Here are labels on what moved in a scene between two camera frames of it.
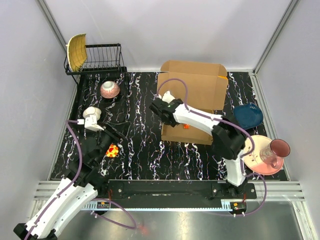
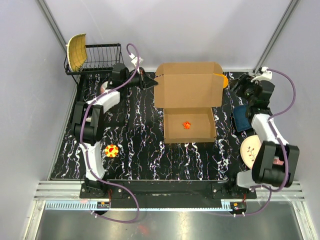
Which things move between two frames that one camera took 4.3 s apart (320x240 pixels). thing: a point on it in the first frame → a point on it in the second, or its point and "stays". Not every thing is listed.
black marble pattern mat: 120,102 stays
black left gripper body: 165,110 → 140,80
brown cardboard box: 199,85 stays
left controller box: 103,204 stays
